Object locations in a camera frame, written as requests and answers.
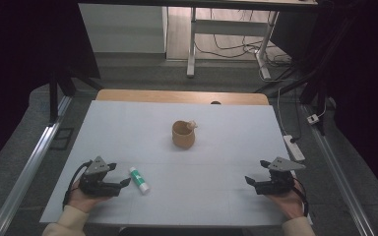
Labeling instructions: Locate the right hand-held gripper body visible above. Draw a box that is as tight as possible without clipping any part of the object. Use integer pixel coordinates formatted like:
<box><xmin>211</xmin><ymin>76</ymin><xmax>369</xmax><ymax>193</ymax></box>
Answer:
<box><xmin>255</xmin><ymin>156</ymin><xmax>307</xmax><ymax>197</ymax></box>

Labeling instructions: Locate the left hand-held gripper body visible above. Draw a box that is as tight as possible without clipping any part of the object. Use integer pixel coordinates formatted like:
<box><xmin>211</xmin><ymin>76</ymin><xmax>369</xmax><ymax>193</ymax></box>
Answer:
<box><xmin>78</xmin><ymin>155</ymin><xmax>123</xmax><ymax>199</ymax></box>

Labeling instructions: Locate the person's left hand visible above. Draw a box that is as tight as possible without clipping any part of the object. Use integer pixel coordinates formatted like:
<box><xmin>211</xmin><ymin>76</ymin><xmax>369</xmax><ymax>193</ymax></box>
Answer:
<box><xmin>66</xmin><ymin>179</ymin><xmax>112</xmax><ymax>214</ymax></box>

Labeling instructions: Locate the person's right hand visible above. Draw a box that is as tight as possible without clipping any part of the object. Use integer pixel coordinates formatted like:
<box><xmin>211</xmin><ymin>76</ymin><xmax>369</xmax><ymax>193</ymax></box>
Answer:
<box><xmin>265</xmin><ymin>186</ymin><xmax>306</xmax><ymax>220</ymax></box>

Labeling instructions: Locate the white green glue stick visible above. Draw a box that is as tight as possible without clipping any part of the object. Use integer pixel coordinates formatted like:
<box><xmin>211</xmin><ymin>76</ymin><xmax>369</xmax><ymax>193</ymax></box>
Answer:
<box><xmin>129</xmin><ymin>166</ymin><xmax>152</xmax><ymax>196</ymax></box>

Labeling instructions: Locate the white power strip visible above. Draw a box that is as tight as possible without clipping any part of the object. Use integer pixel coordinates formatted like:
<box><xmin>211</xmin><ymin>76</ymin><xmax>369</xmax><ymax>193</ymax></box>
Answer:
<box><xmin>283</xmin><ymin>134</ymin><xmax>306</xmax><ymax>162</ymax></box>

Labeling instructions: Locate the white table sheet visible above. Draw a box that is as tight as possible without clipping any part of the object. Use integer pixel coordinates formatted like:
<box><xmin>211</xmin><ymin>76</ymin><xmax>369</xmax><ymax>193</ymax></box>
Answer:
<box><xmin>38</xmin><ymin>99</ymin><xmax>313</xmax><ymax>228</ymax></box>

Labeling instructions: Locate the small white adapter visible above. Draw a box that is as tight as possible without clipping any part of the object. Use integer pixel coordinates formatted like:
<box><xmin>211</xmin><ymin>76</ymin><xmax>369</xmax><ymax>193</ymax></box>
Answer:
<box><xmin>306</xmin><ymin>113</ymin><xmax>320</xmax><ymax>126</ymax></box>

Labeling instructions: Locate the black metal stand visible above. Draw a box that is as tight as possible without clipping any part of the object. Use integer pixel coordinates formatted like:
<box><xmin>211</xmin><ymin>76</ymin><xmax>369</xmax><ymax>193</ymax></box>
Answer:
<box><xmin>47</xmin><ymin>63</ymin><xmax>103</xmax><ymax>125</ymax></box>

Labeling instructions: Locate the wooden table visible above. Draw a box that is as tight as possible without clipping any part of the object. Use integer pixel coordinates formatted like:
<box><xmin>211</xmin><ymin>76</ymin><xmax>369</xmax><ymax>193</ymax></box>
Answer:
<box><xmin>95</xmin><ymin>88</ymin><xmax>270</xmax><ymax>106</ymax></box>

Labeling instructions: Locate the dark curtain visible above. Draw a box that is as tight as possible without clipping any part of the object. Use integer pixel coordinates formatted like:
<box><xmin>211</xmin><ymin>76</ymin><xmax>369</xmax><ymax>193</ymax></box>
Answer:
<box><xmin>324</xmin><ymin>0</ymin><xmax>378</xmax><ymax>206</ymax></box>
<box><xmin>0</xmin><ymin>0</ymin><xmax>101</xmax><ymax>180</ymax></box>

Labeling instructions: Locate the white-framed desk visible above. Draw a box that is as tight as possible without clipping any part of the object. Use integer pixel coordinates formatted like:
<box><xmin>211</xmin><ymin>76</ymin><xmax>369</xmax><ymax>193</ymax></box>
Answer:
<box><xmin>78</xmin><ymin>0</ymin><xmax>319</xmax><ymax>81</ymax></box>

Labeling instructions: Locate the white cabinet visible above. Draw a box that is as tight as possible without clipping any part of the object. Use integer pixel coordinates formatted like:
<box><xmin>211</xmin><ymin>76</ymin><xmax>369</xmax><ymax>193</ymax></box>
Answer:
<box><xmin>78</xmin><ymin>3</ymin><xmax>167</xmax><ymax>55</ymax></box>

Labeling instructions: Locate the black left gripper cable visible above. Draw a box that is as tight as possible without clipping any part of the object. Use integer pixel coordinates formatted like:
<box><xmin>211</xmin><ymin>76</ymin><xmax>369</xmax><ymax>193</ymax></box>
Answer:
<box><xmin>62</xmin><ymin>159</ymin><xmax>94</xmax><ymax>210</ymax></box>

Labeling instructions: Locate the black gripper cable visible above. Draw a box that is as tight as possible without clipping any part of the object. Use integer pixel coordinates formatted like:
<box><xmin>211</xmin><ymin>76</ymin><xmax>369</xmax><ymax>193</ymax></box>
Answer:
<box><xmin>291</xmin><ymin>176</ymin><xmax>310</xmax><ymax>218</ymax></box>
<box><xmin>62</xmin><ymin>159</ymin><xmax>94</xmax><ymax>210</ymax></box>

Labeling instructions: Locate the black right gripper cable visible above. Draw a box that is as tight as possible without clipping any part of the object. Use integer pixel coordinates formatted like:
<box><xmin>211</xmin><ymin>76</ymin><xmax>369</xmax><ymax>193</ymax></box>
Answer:
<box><xmin>291</xmin><ymin>176</ymin><xmax>310</xmax><ymax>218</ymax></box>

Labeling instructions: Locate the thin white cable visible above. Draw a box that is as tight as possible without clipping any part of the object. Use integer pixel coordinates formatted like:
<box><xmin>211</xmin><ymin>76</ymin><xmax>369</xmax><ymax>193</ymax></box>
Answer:
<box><xmin>276</xmin><ymin>86</ymin><xmax>289</xmax><ymax>137</ymax></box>

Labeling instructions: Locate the aluminium floor rail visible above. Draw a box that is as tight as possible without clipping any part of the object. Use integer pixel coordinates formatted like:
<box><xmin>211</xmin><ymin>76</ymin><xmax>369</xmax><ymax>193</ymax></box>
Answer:
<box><xmin>302</xmin><ymin>103</ymin><xmax>377</xmax><ymax>236</ymax></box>
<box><xmin>0</xmin><ymin>94</ymin><xmax>74</xmax><ymax>236</ymax></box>

